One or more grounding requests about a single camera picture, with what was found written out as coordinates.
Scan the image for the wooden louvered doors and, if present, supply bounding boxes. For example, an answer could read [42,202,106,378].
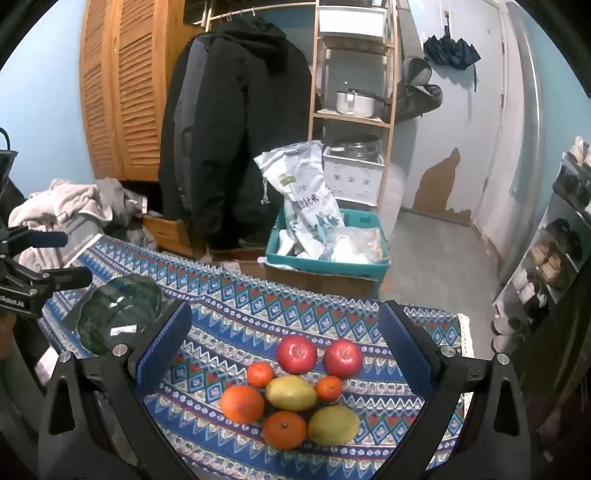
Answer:
[78,0,205,183]

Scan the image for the yellow-green mango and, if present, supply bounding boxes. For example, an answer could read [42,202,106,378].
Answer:
[265,375,318,411]
[307,405,360,446]

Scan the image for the black and white shoes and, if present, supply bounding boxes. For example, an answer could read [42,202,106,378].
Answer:
[510,270,550,315]

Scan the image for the black coat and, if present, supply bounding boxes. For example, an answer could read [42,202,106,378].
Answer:
[158,16,312,250]

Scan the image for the white shoe rack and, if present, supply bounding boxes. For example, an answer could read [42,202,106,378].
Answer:
[491,136,591,352]

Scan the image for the dark glass bowl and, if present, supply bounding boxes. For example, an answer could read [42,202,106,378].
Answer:
[76,273,174,356]

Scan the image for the white drawer box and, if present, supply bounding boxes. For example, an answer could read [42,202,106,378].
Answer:
[318,7,387,38]

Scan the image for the clear plastic bag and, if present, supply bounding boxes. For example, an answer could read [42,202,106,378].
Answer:
[332,227,387,265]

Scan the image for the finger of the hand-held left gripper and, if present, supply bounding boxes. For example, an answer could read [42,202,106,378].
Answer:
[0,225,69,256]
[14,266,93,297]

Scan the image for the white door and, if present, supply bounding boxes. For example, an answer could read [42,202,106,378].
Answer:
[471,0,509,228]

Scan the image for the white slippers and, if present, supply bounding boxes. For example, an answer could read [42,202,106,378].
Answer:
[491,316,527,352]

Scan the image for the white rice bag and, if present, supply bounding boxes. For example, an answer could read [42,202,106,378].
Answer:
[254,141,346,259]

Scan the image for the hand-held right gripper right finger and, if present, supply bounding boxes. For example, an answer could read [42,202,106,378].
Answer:
[369,299,533,480]

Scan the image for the white patterned storage box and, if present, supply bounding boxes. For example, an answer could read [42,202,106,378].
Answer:
[322,154,386,204]

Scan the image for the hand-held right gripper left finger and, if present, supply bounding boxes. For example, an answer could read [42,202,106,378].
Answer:
[37,300,192,480]

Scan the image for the large cardboard box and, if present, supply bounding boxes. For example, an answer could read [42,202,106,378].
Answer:
[259,258,384,300]

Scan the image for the beige shoes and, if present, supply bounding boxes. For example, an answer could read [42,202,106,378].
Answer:
[530,244,567,283]

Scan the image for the wooden shelf rack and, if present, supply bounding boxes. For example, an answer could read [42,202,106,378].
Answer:
[307,0,400,205]

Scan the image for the blue patterned tablecloth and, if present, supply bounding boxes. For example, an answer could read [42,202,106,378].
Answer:
[39,233,474,480]

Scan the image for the large orange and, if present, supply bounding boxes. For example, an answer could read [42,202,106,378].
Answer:
[262,411,308,450]
[220,385,265,424]

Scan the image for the dark shoes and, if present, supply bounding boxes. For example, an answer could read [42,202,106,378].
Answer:
[551,171,591,209]

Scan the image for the flat cardboard box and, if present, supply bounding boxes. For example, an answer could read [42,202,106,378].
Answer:
[210,249,269,278]

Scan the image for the dark blue umbrella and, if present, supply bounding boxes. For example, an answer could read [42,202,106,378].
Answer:
[424,25,482,90]

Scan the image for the small orange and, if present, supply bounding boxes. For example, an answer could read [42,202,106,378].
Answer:
[316,375,344,402]
[247,362,274,388]

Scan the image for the white clothes rail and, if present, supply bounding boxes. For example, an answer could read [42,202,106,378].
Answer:
[203,6,319,26]

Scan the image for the red apple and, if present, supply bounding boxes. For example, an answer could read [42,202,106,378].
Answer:
[276,335,318,374]
[323,340,364,378]

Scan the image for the grey clothing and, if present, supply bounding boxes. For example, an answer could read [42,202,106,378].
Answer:
[96,178,154,228]

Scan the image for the grey fabric bag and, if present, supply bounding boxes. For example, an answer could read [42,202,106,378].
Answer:
[54,217,105,269]

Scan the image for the olive hanging bag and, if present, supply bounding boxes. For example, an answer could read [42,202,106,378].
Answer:
[394,58,444,123]

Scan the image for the teal plastic basket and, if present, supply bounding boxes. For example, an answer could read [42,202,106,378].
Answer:
[265,208,391,280]

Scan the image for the glass pot lid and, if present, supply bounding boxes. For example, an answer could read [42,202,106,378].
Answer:
[323,135,382,163]

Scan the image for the white cooking pot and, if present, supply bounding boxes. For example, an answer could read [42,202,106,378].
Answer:
[335,89,387,117]

